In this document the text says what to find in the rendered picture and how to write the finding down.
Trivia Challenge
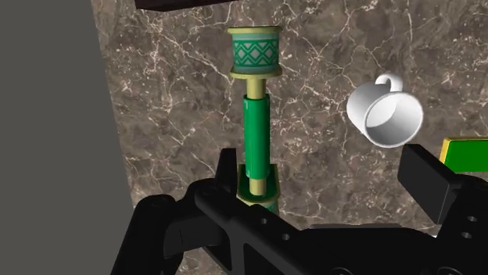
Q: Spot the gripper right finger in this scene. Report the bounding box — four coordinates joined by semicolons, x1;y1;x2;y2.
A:
396;143;488;275

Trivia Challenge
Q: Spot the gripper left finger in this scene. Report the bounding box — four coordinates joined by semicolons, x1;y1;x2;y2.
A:
110;147;318;275

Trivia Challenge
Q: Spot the green box with yellow edge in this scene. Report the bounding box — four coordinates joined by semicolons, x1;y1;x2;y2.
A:
439;136;488;174

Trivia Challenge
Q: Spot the white mug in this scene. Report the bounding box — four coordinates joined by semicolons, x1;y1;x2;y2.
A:
346;73;425;148

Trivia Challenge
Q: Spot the green and yellow pepper mill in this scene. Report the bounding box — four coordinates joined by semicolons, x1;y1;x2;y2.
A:
227;25;284;216

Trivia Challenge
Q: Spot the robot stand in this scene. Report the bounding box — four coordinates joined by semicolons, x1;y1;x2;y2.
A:
134;0;237;13

